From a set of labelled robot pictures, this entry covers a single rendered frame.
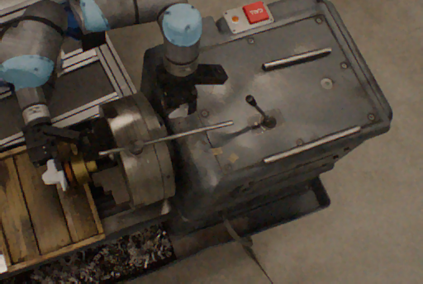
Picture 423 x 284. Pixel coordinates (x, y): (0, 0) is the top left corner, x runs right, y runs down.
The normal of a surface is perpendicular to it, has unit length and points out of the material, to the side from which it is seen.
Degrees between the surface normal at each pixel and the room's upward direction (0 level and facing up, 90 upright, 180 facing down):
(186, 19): 12
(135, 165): 29
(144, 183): 50
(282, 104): 0
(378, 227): 0
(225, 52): 0
